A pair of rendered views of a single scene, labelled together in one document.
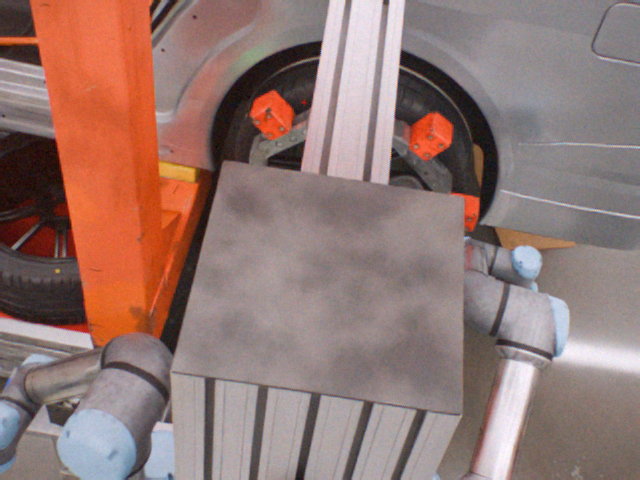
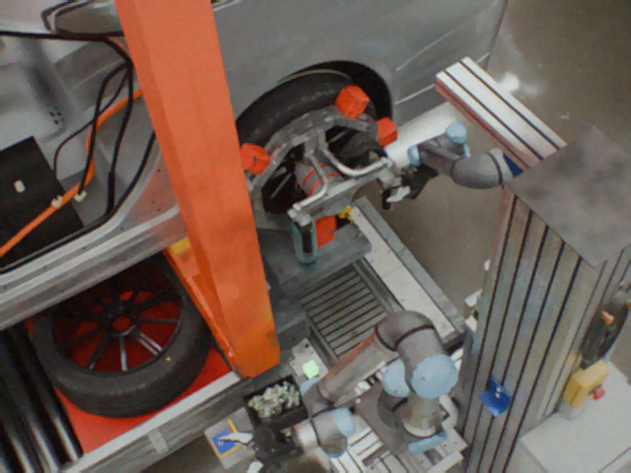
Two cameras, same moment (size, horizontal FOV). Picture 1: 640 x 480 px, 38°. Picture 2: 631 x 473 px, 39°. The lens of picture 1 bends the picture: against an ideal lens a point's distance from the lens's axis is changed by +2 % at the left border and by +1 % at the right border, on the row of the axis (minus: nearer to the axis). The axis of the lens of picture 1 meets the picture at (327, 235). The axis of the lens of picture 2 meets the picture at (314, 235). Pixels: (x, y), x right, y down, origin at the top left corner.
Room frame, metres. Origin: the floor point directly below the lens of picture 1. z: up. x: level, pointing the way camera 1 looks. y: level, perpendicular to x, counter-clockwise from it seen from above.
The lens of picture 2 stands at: (-0.11, 0.96, 3.48)
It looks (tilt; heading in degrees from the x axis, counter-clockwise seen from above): 56 degrees down; 332
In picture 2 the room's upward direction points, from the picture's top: 6 degrees counter-clockwise
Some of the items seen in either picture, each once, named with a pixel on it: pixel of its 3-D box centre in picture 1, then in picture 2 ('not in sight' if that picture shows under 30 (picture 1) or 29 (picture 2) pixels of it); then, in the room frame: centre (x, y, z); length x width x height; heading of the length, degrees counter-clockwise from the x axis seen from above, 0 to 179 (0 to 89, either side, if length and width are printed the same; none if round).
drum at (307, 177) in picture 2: not in sight; (322, 184); (1.60, -0.03, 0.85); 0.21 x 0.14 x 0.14; 178
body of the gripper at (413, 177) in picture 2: not in sight; (418, 174); (1.43, -0.33, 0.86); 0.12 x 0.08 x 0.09; 88
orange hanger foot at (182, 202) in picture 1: (163, 202); (202, 265); (1.65, 0.48, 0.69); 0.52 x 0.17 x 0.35; 178
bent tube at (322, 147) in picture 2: not in sight; (352, 150); (1.55, -0.13, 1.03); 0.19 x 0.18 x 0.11; 178
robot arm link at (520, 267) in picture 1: (515, 267); (451, 141); (1.43, -0.47, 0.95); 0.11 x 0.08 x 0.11; 81
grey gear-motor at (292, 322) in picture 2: not in sight; (268, 307); (1.59, 0.28, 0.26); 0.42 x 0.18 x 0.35; 178
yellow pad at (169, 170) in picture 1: (179, 157); (180, 231); (1.82, 0.47, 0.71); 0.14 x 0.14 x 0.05; 88
